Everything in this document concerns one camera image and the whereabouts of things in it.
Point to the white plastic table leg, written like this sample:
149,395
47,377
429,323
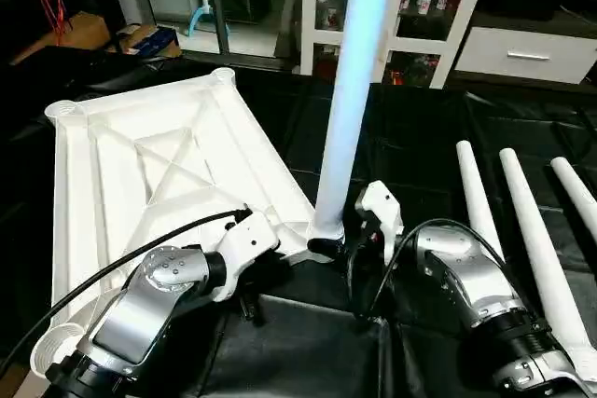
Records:
476,193
541,249
578,193
354,90

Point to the white plastic table top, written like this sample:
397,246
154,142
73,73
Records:
103,165

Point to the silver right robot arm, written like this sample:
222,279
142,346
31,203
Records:
485,295

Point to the black work mat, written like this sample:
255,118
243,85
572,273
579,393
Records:
420,137

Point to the white glass-door cabinet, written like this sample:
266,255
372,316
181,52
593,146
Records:
401,16

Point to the white drawer unit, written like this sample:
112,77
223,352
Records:
532,55

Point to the blue plastic bag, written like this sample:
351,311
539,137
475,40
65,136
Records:
160,42

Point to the brown cardboard box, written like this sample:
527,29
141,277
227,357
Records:
131,39

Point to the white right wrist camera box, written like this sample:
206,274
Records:
381,216

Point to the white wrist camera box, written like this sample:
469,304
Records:
247,249
381,216

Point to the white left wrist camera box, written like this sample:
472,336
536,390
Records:
247,249

